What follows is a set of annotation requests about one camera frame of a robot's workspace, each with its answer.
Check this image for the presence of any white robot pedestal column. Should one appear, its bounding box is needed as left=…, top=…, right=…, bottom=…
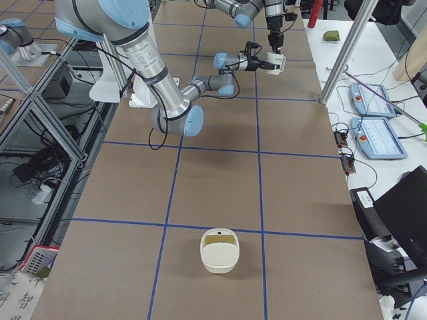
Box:
left=89, top=0, right=179, bottom=109

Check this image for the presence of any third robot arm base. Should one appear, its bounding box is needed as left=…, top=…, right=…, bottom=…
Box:
left=1, top=18, right=57, bottom=67

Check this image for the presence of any aluminium frame post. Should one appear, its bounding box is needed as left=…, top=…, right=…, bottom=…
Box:
left=319, top=0, right=378, bottom=105

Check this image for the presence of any black orange USB hub far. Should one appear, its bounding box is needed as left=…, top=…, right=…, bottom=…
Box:
left=334, top=131, right=348, bottom=148

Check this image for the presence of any teach pendant far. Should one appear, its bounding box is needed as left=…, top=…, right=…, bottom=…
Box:
left=350, top=82, right=396, bottom=118

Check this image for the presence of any white plastic basket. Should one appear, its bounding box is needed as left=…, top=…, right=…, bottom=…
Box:
left=18, top=245, right=59, bottom=276

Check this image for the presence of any cream basket with handle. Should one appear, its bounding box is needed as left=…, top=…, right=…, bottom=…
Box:
left=199, top=228, right=240, bottom=274

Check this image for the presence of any black orange USB hub near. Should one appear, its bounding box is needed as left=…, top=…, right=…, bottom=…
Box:
left=340, top=154, right=356, bottom=176

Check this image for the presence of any teach pendant near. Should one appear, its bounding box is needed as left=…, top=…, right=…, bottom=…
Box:
left=351, top=117, right=408, bottom=160

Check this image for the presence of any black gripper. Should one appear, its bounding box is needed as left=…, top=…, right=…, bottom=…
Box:
left=239, top=41, right=280, bottom=71
left=266, top=12, right=298, bottom=54

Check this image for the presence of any white ribbed HOME mug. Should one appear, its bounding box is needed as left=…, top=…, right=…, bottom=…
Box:
left=266, top=52, right=286, bottom=75

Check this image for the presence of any green bean bag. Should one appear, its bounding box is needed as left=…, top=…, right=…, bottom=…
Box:
left=323, top=30, right=340, bottom=42

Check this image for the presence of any red cylinder bottle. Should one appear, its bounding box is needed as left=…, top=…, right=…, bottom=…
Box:
left=308, top=0, right=324, bottom=29

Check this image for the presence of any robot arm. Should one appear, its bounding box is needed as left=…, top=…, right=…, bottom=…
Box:
left=55, top=1, right=284, bottom=137
left=194, top=0, right=298, bottom=54

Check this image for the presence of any black label printer box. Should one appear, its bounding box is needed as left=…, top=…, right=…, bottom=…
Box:
left=350, top=187, right=390, bottom=241

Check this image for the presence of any teach pendant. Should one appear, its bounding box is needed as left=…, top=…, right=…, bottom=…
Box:
left=351, top=117, right=408, bottom=160
left=350, top=82, right=396, bottom=118

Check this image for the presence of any reacher grabber stick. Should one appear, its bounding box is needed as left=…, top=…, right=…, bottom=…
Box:
left=343, top=66, right=426, bottom=136

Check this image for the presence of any black orange usb hub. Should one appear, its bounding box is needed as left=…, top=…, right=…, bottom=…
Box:
left=340, top=154, right=356, bottom=176
left=334, top=131, right=348, bottom=148

